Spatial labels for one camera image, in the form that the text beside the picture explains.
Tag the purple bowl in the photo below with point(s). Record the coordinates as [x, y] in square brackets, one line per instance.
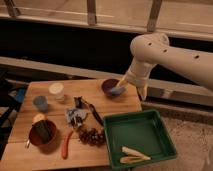
[110, 88]

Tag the green plastic tray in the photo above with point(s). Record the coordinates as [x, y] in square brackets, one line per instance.
[143, 131]

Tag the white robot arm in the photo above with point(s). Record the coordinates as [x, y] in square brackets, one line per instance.
[153, 49]

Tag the yellow round object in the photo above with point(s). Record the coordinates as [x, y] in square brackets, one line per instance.
[38, 118]

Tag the metal spoon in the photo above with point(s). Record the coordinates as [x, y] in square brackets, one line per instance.
[27, 144]

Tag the dark grape bunch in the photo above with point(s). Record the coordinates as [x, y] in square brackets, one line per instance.
[92, 137]

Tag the dark cylindrical can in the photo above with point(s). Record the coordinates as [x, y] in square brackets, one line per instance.
[43, 131]

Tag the yellow banana piece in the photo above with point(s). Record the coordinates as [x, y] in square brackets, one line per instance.
[130, 159]

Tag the black handled tool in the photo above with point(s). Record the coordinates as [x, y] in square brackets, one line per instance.
[81, 103]

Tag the red chili pepper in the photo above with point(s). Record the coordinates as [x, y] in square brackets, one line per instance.
[65, 144]

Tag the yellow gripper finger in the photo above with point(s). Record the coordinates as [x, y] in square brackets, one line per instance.
[122, 83]
[143, 92]

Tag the white paper cup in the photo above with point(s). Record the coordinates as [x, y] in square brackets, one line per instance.
[57, 90]

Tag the blue cup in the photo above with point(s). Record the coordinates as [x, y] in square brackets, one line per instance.
[40, 102]

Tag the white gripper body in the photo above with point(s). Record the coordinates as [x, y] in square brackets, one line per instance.
[138, 73]

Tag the red bowl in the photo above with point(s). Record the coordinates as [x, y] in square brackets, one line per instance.
[36, 140]

